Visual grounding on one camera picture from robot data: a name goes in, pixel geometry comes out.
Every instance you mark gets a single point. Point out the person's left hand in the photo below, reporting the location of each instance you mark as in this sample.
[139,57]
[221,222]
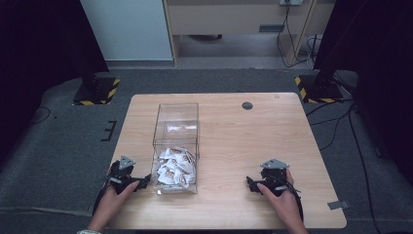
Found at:
[114,201]

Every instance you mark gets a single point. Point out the black curtain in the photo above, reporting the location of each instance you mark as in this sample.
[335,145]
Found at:
[39,65]
[376,65]

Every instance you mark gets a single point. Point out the clear plastic box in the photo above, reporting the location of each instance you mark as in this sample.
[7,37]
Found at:
[176,130]

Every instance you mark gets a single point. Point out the grey tape piece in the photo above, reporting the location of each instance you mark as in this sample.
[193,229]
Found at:
[338,205]

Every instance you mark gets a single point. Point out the light patterned sleeve cuff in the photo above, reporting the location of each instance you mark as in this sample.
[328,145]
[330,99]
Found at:
[88,231]

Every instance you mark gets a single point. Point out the white power strip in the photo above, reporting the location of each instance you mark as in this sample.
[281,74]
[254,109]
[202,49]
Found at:
[291,2]

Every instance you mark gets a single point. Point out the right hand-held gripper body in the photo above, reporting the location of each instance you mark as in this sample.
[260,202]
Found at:
[274,177]

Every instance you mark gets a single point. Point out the white cabinet panel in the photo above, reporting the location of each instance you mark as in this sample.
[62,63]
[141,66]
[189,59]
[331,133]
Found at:
[130,29]

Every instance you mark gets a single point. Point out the black stand base striped edge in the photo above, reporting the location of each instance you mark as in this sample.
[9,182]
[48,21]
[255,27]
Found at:
[95,92]
[319,91]

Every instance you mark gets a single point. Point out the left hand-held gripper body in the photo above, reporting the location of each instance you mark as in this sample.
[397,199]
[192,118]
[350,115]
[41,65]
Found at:
[120,177]

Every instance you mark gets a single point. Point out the wooden desk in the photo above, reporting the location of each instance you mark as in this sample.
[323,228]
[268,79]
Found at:
[233,16]

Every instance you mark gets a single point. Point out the person's right hand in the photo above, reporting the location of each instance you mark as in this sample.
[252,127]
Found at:
[285,203]

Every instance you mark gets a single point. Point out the pile of white packets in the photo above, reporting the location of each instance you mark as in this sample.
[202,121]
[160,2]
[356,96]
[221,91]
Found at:
[176,169]

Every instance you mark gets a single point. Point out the grey round table grommet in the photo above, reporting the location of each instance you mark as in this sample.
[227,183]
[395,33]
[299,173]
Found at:
[247,105]

